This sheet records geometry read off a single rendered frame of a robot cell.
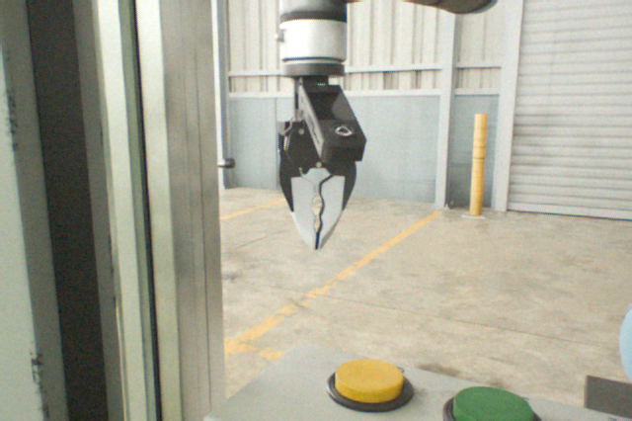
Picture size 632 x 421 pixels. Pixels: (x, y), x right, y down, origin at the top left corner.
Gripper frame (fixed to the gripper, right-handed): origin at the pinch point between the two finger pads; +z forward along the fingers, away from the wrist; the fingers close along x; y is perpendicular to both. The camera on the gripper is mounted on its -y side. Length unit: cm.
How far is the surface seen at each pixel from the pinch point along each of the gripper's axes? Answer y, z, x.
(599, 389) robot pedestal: -11.0, 16.2, -30.3
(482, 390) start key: -34.4, 0.3, -2.0
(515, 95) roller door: 439, -28, -298
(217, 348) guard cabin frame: -26.7, 0.0, 12.3
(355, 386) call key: -32.7, 0.3, 4.8
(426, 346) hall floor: 151, 91, -83
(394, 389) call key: -33.1, 0.5, 2.6
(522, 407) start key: -36.3, 0.3, -3.2
